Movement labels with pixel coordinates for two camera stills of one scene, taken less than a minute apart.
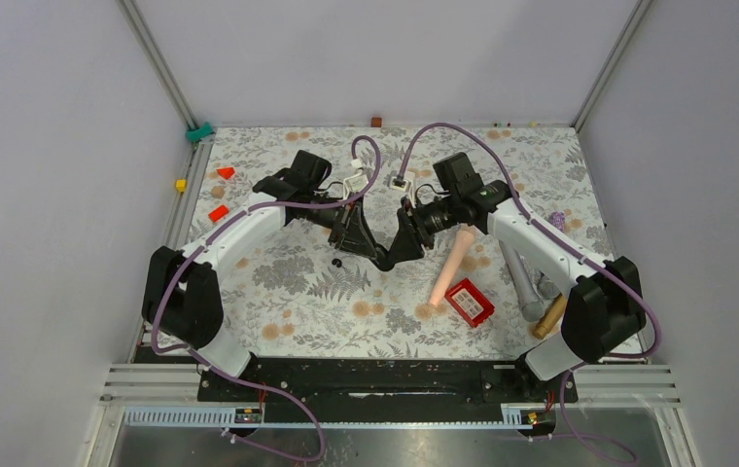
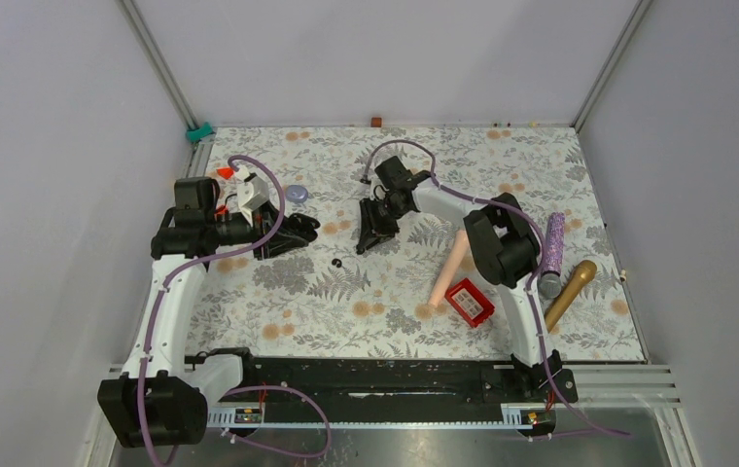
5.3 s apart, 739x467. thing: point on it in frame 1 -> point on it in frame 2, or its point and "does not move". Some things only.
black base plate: (386, 390) does not move
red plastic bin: (470, 302) does not move
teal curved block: (196, 134) does not move
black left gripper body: (323, 216) -> (234, 229)
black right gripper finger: (408, 241) -> (368, 238)
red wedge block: (226, 172) does not move
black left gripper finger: (351, 232) -> (296, 231)
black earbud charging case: (384, 260) -> (301, 226)
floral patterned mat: (291, 291) does not move
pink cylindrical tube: (455, 254) does not move
